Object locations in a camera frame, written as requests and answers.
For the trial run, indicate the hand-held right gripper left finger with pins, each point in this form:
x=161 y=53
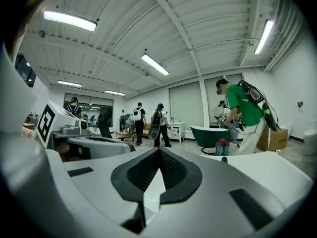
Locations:
x=86 y=195

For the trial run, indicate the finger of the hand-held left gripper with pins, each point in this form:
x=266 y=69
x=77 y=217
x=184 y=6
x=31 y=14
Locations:
x=104 y=150

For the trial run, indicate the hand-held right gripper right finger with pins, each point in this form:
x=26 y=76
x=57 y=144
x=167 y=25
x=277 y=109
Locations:
x=210 y=207

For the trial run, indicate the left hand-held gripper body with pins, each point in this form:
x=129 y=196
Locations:
x=67 y=119

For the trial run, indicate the person's left forearm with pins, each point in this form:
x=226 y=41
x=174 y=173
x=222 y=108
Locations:
x=24 y=132

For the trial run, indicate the dark green bathtub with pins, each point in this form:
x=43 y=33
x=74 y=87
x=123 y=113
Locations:
x=208 y=135

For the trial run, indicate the small wooden table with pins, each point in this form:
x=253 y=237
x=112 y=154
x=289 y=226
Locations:
x=123 y=133

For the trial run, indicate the long ceiling light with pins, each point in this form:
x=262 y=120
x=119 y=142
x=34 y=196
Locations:
x=69 y=83
x=154 y=64
x=69 y=20
x=264 y=36
x=114 y=92

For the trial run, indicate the orange sofa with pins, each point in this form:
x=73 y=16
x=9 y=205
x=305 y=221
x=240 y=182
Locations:
x=146 y=130

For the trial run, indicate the white round backpack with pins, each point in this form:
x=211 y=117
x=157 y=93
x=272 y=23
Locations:
x=137 y=115

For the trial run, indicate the person's grey shirt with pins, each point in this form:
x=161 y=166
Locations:
x=15 y=95

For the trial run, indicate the red and green vacuum cleaner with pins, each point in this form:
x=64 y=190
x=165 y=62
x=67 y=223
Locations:
x=221 y=147

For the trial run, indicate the white cabinet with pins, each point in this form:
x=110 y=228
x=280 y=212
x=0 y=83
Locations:
x=177 y=130

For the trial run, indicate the large cardboard box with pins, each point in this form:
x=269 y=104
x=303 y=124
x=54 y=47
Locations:
x=275 y=139

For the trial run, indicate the white roller blind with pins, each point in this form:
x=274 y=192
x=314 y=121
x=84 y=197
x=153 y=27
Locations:
x=185 y=103
x=213 y=93

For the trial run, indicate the white toilet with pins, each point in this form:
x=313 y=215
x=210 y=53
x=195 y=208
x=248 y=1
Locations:
x=310 y=142

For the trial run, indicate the black wall fixture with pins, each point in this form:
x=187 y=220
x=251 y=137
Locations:
x=300 y=104

